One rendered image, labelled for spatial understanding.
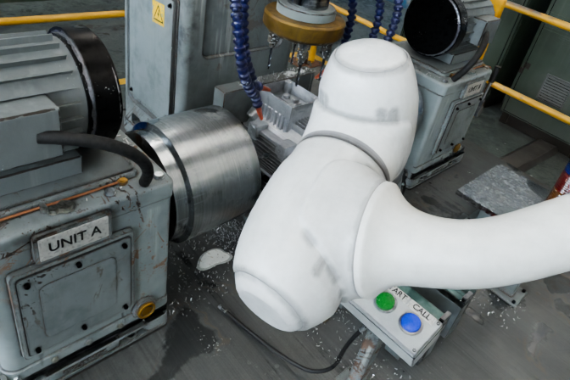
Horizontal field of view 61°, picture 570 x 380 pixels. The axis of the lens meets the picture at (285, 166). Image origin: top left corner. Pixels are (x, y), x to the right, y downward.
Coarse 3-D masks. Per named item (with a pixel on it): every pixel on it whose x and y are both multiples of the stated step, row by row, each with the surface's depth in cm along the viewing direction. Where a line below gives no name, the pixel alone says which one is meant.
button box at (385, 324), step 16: (352, 304) 79; (368, 304) 78; (400, 304) 77; (416, 304) 77; (368, 320) 78; (384, 320) 76; (400, 320) 75; (432, 320) 75; (384, 336) 76; (400, 336) 74; (416, 336) 74; (432, 336) 74; (400, 352) 75; (416, 352) 72
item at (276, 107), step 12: (276, 84) 120; (288, 84) 121; (264, 96) 116; (276, 96) 114; (288, 96) 117; (300, 96) 121; (312, 96) 118; (264, 108) 117; (276, 108) 114; (288, 108) 111; (300, 108) 112; (276, 120) 116; (288, 120) 112
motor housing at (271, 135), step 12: (252, 120) 120; (264, 120) 118; (300, 120) 114; (264, 132) 115; (276, 132) 115; (288, 132) 114; (300, 132) 112; (264, 144) 115; (276, 156) 113; (264, 168) 118; (276, 168) 114
